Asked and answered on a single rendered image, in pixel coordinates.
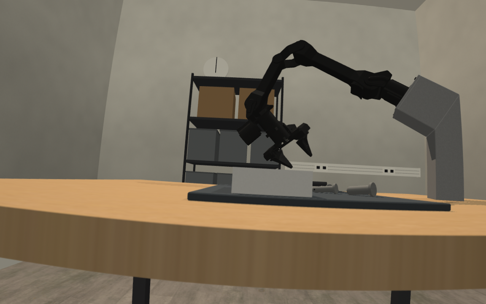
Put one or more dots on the grey metal clevis fork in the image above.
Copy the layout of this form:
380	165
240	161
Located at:
319	183

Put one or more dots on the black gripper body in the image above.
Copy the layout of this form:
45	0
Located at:
279	134

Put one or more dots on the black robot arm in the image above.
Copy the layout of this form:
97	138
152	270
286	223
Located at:
364	84

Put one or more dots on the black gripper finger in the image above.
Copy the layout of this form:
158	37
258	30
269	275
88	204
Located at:
280	158
303	144

